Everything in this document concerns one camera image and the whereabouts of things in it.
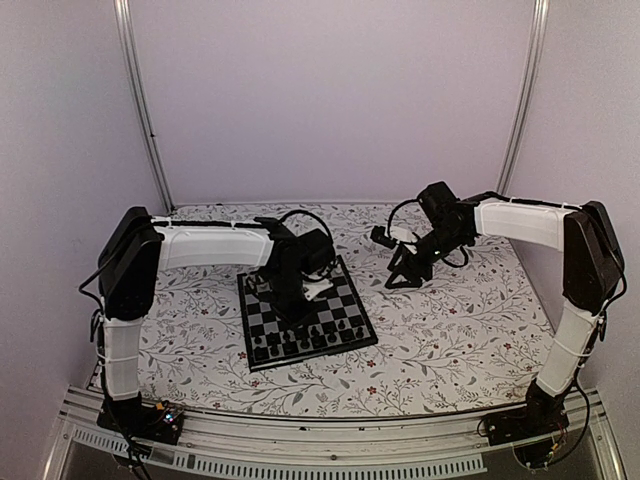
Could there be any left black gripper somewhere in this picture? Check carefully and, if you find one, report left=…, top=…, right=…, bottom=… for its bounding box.
left=266, top=271, right=322, bottom=338

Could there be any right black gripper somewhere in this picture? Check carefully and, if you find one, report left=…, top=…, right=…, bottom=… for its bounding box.
left=386, top=224, right=470, bottom=289

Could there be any black and grey chessboard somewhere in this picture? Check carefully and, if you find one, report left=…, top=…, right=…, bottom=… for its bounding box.
left=237, top=257, right=378, bottom=372

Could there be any black chess rook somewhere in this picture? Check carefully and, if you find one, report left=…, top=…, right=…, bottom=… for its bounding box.
left=253, top=347, right=268, bottom=361

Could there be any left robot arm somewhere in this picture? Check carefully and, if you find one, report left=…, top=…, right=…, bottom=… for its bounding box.
left=88, top=207, right=336, bottom=434

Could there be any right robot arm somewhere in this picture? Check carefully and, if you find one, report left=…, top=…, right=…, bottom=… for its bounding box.
left=371, top=181, right=628, bottom=436

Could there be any floral patterned table mat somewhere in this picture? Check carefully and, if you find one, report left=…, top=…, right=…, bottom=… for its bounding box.
left=97, top=202, right=569, bottom=419

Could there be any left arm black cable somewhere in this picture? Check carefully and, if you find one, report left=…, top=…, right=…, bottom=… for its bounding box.
left=279, top=208, right=334, bottom=236

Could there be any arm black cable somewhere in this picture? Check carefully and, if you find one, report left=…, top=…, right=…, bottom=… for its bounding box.
left=279, top=208, right=334, bottom=236
left=387, top=197, right=471, bottom=269

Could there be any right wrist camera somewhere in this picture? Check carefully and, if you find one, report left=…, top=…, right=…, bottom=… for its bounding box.
left=370, top=226, right=419, bottom=249

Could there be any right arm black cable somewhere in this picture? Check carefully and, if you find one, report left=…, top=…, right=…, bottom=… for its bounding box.
left=387, top=197, right=471, bottom=269

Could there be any front aluminium rail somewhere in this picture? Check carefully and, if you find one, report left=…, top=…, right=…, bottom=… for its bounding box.
left=43, top=388, right=627, bottom=479

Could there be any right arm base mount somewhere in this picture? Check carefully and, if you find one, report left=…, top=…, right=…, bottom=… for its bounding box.
left=477, top=406, right=569, bottom=470

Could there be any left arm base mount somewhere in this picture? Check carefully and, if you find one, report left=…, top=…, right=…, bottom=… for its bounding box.
left=97, top=396, right=184, bottom=445

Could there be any right aluminium frame post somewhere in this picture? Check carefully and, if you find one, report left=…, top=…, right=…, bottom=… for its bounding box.
left=496, top=0, right=550, bottom=195

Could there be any aluminium frame post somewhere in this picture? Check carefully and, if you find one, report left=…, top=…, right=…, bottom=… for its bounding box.
left=496, top=0, right=550, bottom=195
left=113, top=0, right=175, bottom=213

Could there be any left aluminium frame post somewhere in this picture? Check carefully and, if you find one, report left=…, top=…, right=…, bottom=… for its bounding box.
left=113, top=0, right=175, bottom=213

